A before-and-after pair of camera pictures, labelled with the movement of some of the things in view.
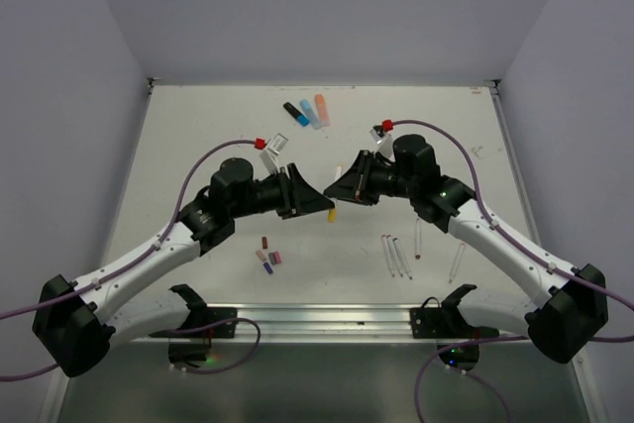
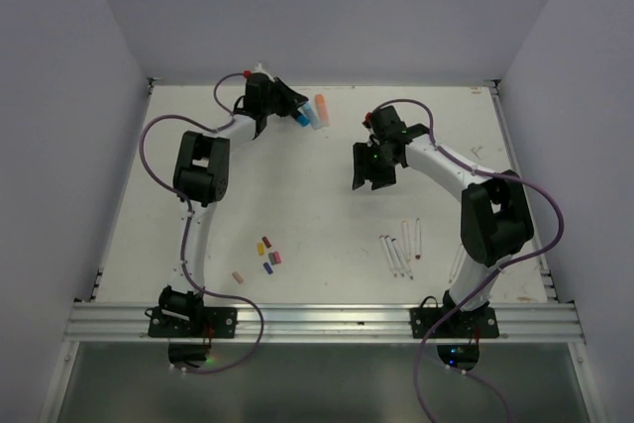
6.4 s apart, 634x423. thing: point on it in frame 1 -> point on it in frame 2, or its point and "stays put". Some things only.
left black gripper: [297, 197] -> [291, 99]
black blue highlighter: [300, 118] stays put
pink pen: [387, 255] stays put
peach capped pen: [457, 261] stays put
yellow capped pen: [333, 212] -> [406, 241]
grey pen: [394, 255] stays put
